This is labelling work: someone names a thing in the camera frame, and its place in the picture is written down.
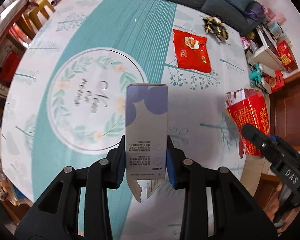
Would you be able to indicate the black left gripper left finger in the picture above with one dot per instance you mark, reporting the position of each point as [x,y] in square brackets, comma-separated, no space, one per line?
[75,204]

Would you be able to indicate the person's right hand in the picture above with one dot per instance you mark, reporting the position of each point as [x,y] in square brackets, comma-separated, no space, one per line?
[273,206]

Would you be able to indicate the gold black crumpled wrapper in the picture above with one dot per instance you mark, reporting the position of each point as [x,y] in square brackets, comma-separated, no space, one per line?
[215,26]

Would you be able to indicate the white side table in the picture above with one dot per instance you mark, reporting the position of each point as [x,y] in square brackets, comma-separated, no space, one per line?
[266,53]

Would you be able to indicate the red white box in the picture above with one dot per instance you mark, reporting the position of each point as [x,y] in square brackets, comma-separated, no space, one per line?
[146,116]

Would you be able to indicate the small red box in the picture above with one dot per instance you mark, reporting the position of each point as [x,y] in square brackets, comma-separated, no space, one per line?
[277,82]

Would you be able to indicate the red paper bag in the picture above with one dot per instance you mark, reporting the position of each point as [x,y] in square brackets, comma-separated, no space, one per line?
[248,106]

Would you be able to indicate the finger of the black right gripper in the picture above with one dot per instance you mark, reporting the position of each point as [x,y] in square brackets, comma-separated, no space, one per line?
[256,143]

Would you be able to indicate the teal toy scooter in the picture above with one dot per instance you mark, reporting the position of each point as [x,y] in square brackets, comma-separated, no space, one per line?
[257,77]

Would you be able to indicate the red gift box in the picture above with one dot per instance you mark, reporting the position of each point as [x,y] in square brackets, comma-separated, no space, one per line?
[286,56]

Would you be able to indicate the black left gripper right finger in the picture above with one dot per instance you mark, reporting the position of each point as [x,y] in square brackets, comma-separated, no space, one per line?
[216,205]

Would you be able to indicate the yellow plastic stool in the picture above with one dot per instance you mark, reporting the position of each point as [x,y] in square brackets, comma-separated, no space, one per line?
[31,16]

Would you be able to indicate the red snack packet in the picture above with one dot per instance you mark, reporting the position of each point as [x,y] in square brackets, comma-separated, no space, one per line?
[191,51]

